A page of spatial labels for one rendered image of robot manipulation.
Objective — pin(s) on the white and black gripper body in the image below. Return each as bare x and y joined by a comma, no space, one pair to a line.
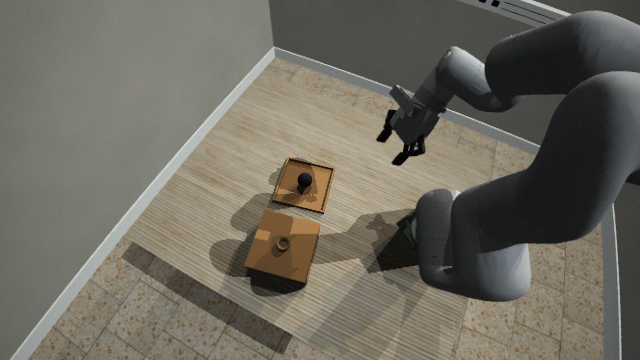
409,129

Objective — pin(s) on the brown shallow rimmed tray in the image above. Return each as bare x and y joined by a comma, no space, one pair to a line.
313,197

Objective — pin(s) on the black ball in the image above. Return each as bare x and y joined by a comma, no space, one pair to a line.
304,179

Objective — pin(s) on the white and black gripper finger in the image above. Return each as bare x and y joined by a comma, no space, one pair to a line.
402,156
387,131

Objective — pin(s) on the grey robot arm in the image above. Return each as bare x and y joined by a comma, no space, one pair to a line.
591,147

